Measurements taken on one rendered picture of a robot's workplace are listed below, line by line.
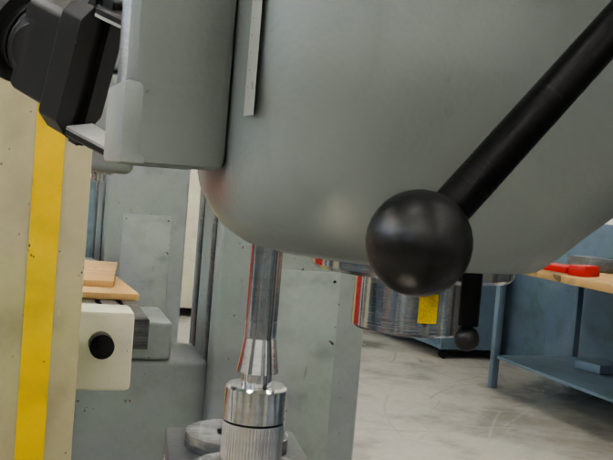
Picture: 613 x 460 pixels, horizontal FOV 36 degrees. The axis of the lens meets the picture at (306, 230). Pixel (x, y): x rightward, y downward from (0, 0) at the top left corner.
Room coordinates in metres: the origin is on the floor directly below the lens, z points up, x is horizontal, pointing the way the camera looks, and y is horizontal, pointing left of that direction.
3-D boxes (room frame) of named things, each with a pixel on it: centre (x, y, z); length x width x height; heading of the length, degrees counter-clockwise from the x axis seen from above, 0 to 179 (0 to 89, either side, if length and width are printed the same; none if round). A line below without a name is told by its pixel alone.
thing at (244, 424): (0.72, 0.03, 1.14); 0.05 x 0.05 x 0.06
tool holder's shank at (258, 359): (0.72, 0.03, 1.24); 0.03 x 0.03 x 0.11
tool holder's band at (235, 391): (0.72, 0.03, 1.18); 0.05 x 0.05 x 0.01
